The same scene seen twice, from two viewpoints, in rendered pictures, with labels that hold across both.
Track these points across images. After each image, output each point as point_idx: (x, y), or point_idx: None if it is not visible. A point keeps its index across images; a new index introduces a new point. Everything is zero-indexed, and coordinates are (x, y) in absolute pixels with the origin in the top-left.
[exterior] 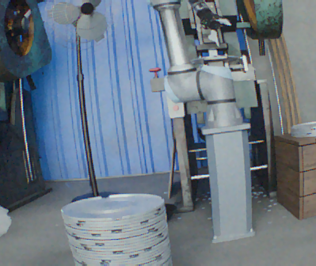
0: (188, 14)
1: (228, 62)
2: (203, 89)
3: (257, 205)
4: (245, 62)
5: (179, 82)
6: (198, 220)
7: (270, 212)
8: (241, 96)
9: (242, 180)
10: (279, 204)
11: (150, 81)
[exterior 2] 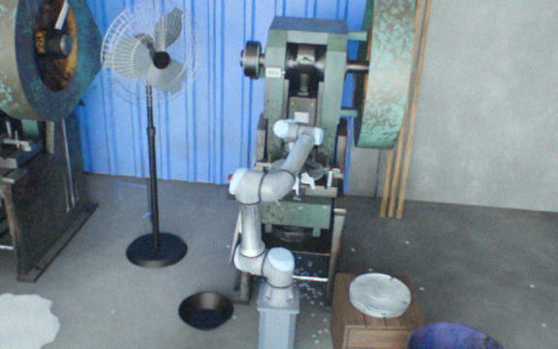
0: (281, 115)
1: (315, 157)
2: (264, 274)
3: (309, 322)
4: (329, 177)
5: (246, 263)
6: (250, 329)
7: (317, 346)
8: (313, 218)
9: (285, 344)
10: (329, 333)
11: (227, 190)
